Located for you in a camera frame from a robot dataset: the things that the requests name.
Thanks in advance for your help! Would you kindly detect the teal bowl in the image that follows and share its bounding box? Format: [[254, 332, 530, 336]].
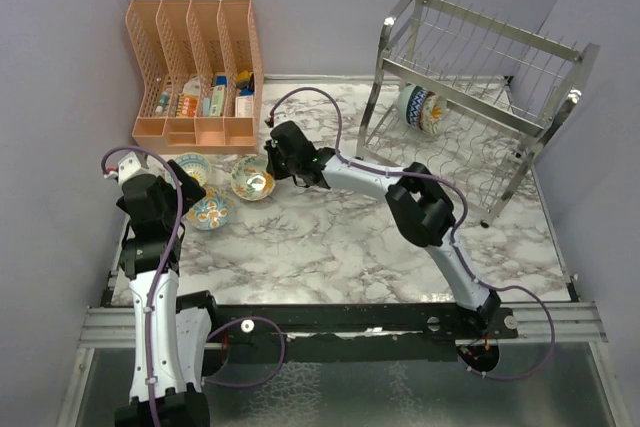
[[394, 84, 415, 122]]

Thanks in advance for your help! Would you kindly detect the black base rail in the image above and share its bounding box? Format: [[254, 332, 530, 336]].
[[202, 303, 518, 363]]

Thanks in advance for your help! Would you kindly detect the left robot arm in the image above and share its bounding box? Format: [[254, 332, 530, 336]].
[[114, 152, 221, 426]]

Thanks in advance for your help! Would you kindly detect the orange star flower bowl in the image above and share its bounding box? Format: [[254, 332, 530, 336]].
[[418, 91, 447, 136]]

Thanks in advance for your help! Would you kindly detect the small bottle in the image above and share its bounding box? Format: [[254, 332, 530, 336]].
[[154, 91, 171, 117]]

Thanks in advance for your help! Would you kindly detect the green white box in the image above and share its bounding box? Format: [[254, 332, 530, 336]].
[[207, 84, 227, 117]]

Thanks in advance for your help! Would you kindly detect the red patterned bowl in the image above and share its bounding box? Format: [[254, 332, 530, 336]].
[[402, 86, 434, 130]]

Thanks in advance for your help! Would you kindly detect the green leaf orange flower bowl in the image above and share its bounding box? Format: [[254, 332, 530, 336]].
[[230, 155, 275, 201]]

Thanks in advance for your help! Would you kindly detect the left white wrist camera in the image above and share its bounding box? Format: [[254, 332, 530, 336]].
[[103, 152, 150, 186]]

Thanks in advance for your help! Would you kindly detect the steel dish rack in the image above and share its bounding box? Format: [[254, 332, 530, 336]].
[[356, 0, 599, 226]]

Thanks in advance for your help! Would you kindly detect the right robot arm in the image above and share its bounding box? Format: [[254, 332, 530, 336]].
[[265, 120, 501, 338]]

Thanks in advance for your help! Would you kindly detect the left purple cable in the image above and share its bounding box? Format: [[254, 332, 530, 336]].
[[101, 145, 189, 427]]

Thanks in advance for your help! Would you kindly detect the orange snack box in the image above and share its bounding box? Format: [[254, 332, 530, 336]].
[[175, 93, 199, 118]]

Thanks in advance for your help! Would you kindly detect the blue orange floral bowl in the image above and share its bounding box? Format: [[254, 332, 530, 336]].
[[186, 186, 234, 231]]

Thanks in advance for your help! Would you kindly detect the white blue box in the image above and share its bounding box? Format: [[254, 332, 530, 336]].
[[235, 91, 254, 118]]

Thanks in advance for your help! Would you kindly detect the peach plastic desk organizer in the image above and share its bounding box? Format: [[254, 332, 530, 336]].
[[125, 0, 264, 154]]

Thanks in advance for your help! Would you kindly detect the blue yellow sun bowl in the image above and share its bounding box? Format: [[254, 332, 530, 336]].
[[173, 152, 212, 186]]

